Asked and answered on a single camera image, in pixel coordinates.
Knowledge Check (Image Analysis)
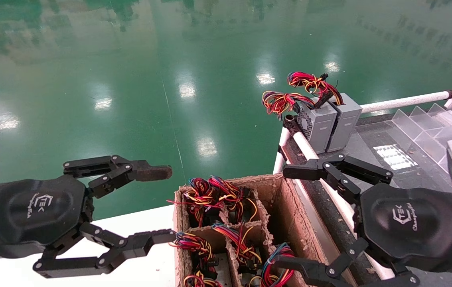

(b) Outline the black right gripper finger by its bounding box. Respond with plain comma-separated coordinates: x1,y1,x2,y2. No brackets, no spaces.
283,153,394,206

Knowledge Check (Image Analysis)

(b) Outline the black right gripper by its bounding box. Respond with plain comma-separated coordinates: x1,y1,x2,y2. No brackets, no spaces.
272,185,452,287

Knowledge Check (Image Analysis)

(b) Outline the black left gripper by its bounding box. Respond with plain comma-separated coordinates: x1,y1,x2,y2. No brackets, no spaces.
0,155,176,279

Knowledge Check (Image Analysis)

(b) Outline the brown cardboard box with dividers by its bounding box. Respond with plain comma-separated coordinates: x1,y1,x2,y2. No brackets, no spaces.
173,173,360,287

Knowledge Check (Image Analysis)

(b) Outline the clear acrylic divider tray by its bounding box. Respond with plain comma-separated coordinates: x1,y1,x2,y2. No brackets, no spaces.
385,102,452,188

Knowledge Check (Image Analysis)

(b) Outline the long white frame pipe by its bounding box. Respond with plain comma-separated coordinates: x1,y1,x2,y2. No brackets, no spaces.
291,130,396,280

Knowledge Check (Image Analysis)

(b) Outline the white frame leg pipe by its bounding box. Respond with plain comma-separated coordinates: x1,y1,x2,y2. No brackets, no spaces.
272,128,292,176

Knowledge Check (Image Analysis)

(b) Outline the grey power supply with wires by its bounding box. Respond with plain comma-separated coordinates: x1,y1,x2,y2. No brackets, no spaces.
288,72,363,153
260,242,296,287
262,91,338,155
169,231,219,275
211,222,263,273
183,271,223,287
209,175,258,224
167,177,223,228

